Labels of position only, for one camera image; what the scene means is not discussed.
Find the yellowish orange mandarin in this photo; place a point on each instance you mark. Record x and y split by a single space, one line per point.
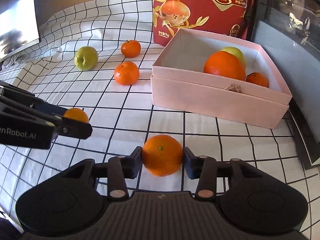
76 114

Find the green pear in box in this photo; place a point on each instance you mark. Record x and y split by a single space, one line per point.
237 53

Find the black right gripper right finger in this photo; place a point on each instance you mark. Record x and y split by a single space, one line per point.
204 169

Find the open computer case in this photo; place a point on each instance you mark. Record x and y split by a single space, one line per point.
289 32

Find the large orange in box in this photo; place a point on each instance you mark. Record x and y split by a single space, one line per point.
224 64

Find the white black-grid tablecloth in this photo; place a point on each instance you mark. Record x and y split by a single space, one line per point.
123 117

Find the large green pear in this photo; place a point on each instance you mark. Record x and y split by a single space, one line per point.
86 58

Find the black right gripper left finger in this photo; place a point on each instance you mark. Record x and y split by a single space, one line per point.
121 168

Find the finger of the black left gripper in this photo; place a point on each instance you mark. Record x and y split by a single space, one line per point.
64 126
28 99

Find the small mandarin in box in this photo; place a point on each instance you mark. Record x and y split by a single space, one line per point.
257 79

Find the pink cardboard box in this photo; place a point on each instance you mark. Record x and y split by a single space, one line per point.
178 81

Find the red egg snack bag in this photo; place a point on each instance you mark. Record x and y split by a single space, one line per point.
227 17

